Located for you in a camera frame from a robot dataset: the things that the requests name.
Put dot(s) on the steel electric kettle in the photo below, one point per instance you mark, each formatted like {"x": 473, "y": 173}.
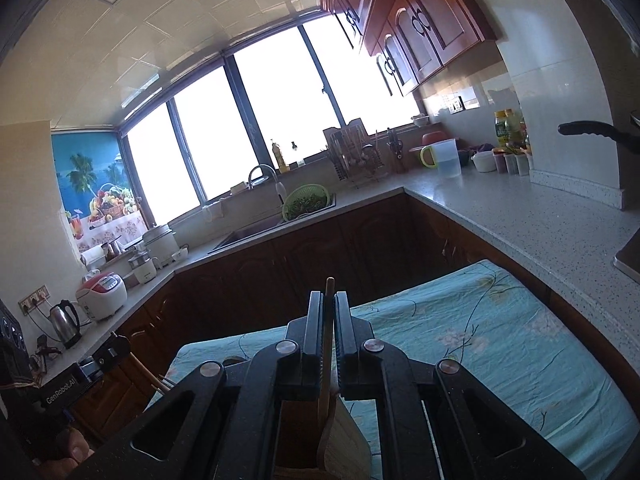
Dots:
{"x": 66, "y": 322}

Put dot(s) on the white rag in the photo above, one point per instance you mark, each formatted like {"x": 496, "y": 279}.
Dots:
{"x": 216, "y": 207}

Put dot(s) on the white round container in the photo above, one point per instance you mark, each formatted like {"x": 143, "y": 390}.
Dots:
{"x": 483, "y": 162}

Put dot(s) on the large kitchen window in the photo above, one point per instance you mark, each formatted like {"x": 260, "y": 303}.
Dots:
{"x": 280, "y": 110}

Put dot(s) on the clear seasoning jar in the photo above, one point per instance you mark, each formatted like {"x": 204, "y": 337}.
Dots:
{"x": 523, "y": 165}
{"x": 499, "y": 162}
{"x": 510, "y": 165}

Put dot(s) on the dark wooden base cabinets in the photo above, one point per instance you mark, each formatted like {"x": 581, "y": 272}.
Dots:
{"x": 300, "y": 270}

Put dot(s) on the small white bowl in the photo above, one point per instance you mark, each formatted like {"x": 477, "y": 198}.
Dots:
{"x": 180, "y": 256}

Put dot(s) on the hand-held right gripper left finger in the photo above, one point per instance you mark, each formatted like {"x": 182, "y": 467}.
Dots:
{"x": 314, "y": 350}

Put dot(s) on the wooden utensil holder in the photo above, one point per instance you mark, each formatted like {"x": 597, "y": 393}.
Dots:
{"x": 296, "y": 435}

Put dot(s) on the dark sauce bottle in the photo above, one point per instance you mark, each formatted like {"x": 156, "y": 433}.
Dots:
{"x": 525, "y": 137}

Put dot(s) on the pink plastic basin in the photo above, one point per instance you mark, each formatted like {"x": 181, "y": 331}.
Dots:
{"x": 434, "y": 137}

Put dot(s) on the green vegetables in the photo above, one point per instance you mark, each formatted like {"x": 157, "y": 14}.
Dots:
{"x": 305, "y": 203}

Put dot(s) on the steel gas stove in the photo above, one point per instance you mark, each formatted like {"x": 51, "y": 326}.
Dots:
{"x": 629, "y": 260}

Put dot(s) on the kitchen sink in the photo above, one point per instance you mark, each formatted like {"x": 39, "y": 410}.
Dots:
{"x": 250, "y": 235}

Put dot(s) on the white bowl on sill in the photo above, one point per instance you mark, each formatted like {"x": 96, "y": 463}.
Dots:
{"x": 421, "y": 121}

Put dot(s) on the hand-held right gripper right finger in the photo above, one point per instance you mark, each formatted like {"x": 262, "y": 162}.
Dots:
{"x": 345, "y": 350}

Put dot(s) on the yellow dish soap bottle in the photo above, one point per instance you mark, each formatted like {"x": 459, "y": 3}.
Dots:
{"x": 277, "y": 156}

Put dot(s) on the person's left hand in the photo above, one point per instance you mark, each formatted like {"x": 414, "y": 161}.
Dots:
{"x": 75, "y": 447}

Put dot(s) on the white paper roll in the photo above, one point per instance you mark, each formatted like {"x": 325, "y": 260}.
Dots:
{"x": 93, "y": 258}

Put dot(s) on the green label oil bottle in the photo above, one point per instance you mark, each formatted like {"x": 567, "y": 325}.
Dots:
{"x": 501, "y": 130}

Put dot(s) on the purple container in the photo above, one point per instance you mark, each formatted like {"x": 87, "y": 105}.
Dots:
{"x": 481, "y": 148}

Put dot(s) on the wooden wall cabinets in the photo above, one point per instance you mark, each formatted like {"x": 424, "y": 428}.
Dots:
{"x": 430, "y": 25}

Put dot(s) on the tropical fruit wall poster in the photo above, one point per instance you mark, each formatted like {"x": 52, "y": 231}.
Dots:
{"x": 95, "y": 185}

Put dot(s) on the wooden spatula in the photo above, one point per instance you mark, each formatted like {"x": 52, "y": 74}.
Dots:
{"x": 345, "y": 445}

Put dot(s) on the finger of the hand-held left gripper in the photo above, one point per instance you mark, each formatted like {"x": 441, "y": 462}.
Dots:
{"x": 116, "y": 350}

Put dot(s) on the backsplash wall outlet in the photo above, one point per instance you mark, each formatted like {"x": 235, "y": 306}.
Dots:
{"x": 458, "y": 106}

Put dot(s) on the metal dish rack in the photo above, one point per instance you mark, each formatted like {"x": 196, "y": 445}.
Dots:
{"x": 357, "y": 160}

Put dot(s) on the wooden chopstick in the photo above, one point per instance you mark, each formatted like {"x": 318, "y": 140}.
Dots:
{"x": 145, "y": 375}
{"x": 166, "y": 382}

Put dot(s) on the small dark-capped bottle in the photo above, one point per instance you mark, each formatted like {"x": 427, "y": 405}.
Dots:
{"x": 297, "y": 156}

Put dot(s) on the sill soap dish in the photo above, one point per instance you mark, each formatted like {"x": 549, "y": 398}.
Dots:
{"x": 240, "y": 187}

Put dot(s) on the wall power outlet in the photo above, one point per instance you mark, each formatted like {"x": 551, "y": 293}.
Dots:
{"x": 34, "y": 300}

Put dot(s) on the green plastic colander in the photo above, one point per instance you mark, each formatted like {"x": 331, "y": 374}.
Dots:
{"x": 322, "y": 195}

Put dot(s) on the wooden cutting board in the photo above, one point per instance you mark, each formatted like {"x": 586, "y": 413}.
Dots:
{"x": 340, "y": 132}

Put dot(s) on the yellow oil bottle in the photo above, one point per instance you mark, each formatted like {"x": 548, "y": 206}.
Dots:
{"x": 514, "y": 127}

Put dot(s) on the chrome faucet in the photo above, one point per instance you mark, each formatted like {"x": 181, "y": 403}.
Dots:
{"x": 260, "y": 170}

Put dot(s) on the small white electric steamer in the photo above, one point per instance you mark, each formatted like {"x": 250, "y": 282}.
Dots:
{"x": 142, "y": 267}

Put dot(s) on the red white rice cooker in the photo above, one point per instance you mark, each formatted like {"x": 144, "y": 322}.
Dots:
{"x": 102, "y": 295}

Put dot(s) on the large white rice cooker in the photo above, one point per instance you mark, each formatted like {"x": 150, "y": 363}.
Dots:
{"x": 161, "y": 242}

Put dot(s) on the wooden knife block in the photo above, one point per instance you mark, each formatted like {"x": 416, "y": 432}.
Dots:
{"x": 397, "y": 152}

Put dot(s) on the floral teal cloth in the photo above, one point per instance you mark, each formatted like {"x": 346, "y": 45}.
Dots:
{"x": 500, "y": 340}

